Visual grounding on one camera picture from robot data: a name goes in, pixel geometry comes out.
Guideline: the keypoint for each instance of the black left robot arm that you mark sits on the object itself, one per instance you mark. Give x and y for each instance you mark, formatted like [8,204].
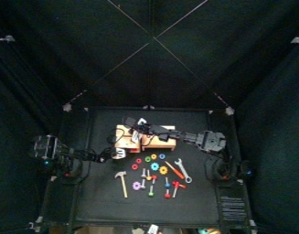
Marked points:
[80,154]

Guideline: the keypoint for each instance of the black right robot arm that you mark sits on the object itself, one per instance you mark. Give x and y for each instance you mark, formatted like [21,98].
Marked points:
[187,137]

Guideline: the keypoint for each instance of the wooden toy workbench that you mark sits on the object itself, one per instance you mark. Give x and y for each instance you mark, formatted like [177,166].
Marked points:
[159,143]

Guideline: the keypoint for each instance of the small red toy gear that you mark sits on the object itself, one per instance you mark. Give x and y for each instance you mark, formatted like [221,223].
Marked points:
[136,161]
[132,167]

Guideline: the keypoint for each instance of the small yellow toy gear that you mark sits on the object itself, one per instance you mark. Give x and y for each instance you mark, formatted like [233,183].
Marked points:
[151,157]

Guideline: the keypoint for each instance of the small blue toy gear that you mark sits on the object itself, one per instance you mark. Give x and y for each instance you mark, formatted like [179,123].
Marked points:
[159,156]

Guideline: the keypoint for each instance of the small green toy gear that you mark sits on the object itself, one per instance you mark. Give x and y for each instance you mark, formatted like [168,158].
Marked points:
[145,159]

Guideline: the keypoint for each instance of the grey toy bolt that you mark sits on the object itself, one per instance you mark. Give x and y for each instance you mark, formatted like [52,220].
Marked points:
[143,186]
[143,176]

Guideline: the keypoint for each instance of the large blue toy gear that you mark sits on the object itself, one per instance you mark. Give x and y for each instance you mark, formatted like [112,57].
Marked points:
[151,166]

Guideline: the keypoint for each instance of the large purple toy gear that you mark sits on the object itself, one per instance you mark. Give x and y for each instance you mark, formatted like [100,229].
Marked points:
[133,186]

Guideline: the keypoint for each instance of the orange toy bolt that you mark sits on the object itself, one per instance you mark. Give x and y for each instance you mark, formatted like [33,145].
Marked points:
[148,178]

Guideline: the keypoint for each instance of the red toy bolt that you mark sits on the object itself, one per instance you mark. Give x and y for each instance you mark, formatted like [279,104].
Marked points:
[167,196]
[153,176]

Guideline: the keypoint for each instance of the large orange toy gear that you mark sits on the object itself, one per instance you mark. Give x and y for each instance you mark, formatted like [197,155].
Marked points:
[160,170]

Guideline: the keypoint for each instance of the orange toy screwdriver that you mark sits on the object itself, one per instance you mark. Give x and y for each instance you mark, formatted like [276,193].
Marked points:
[175,171]

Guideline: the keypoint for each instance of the grey toy wrench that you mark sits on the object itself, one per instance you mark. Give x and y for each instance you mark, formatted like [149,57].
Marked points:
[183,170]

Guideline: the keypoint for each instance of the green toy bolt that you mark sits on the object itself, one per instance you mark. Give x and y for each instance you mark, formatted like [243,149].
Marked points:
[149,194]

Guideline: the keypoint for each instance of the blue toy bolt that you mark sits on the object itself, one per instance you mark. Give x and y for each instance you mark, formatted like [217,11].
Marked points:
[167,185]

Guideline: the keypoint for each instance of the large red toy screw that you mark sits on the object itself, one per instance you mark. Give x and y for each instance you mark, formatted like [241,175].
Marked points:
[176,184]

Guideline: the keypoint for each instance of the white paper tag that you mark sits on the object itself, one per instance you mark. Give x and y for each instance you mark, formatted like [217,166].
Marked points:
[153,229]

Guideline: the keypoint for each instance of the white text label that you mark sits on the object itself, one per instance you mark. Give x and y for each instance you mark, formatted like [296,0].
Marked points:
[232,208]

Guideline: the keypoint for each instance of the teal orange toy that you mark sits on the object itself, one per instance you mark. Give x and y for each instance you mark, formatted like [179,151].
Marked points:
[205,231]

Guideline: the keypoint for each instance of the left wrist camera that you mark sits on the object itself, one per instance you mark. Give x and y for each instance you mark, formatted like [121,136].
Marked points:
[119,153]

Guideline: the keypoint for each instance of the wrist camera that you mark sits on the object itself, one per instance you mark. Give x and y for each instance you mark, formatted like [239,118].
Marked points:
[119,153]
[135,137]

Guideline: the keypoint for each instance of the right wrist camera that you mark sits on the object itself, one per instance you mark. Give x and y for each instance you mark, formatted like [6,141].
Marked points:
[135,137]

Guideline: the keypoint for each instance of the silver frame clamp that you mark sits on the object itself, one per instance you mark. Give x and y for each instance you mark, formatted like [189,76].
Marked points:
[229,110]
[251,225]
[34,226]
[296,40]
[66,107]
[148,107]
[6,38]

